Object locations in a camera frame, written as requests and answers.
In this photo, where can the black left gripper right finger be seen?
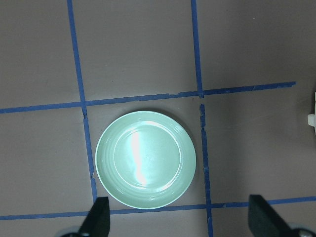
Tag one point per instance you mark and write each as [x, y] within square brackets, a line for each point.
[263, 220]

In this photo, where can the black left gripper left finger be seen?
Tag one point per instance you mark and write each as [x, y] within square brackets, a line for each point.
[97, 222]

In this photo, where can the green plate near left arm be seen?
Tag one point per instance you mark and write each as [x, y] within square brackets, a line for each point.
[145, 160]

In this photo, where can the white rice cooker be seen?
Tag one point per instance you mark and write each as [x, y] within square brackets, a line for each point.
[312, 120]

